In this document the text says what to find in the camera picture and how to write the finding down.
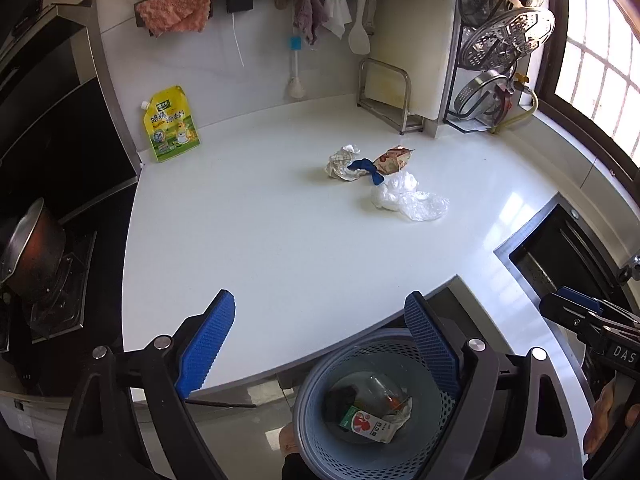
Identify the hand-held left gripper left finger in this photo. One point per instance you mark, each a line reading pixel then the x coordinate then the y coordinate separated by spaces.
pixel 205 340

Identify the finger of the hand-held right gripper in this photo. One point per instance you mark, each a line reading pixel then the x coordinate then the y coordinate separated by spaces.
pixel 575 296
pixel 555 308

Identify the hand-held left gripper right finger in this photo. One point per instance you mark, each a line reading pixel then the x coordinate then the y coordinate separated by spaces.
pixel 432 345

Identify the orange plastic wrapper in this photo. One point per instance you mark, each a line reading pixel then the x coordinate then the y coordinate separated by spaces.
pixel 395 402

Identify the clear plastic cup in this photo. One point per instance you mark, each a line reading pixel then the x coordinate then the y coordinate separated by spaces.
pixel 377 390

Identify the white milk carton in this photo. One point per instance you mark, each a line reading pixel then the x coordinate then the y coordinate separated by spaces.
pixel 365 425

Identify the dark grey cloth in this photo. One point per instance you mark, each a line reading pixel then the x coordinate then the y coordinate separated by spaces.
pixel 340 400

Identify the grey mesh waste basket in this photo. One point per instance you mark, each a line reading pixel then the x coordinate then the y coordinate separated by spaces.
pixel 360 460

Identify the person's right hand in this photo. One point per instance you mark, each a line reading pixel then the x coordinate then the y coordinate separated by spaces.
pixel 607 405

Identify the black kitchen sink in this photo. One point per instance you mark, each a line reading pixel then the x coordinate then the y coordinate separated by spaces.
pixel 545 250

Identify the person's foot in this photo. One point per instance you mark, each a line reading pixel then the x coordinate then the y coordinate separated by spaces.
pixel 289 440

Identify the crumpled white plastic bag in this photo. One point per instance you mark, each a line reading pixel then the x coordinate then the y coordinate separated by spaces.
pixel 395 195

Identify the black gas stove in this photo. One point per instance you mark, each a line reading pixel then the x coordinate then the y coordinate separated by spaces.
pixel 50 320

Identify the brown printed snack wrapper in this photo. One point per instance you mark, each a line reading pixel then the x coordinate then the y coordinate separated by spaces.
pixel 395 160

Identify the blue plastic scrap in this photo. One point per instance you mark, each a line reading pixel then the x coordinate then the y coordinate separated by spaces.
pixel 365 165

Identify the metal cooking pot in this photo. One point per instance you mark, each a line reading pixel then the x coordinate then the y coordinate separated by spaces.
pixel 30 255

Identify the yellow spouted seasoning pouch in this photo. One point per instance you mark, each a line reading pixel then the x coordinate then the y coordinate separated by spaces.
pixel 172 125

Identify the gas valve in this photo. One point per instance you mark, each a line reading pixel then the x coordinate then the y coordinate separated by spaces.
pixel 520 80

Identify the window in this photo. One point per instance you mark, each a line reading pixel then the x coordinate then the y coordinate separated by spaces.
pixel 600 60

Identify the metal cutting board rack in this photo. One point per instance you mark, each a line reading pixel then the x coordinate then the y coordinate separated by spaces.
pixel 406 105

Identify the black range hood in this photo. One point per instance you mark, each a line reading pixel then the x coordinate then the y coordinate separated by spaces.
pixel 50 125

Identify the white bottle brush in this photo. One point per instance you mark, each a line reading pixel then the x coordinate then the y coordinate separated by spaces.
pixel 295 90

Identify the perforated steel steamer tray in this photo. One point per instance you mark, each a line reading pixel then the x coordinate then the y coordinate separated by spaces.
pixel 505 37

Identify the white plastic strip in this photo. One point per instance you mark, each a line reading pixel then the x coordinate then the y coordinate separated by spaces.
pixel 239 45

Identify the white cutting board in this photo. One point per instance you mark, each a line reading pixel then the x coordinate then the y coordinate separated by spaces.
pixel 415 35

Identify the white rice paddle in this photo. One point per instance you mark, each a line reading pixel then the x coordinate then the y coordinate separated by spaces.
pixel 359 37

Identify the pink dish cloth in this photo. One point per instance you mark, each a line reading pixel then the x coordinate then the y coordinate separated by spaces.
pixel 175 7

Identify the black hook block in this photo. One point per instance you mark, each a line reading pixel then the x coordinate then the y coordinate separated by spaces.
pixel 239 5

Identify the purple cloth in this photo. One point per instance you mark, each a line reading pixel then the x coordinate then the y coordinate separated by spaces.
pixel 307 15

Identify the white cloth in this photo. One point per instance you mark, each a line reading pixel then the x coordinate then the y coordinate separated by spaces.
pixel 337 10

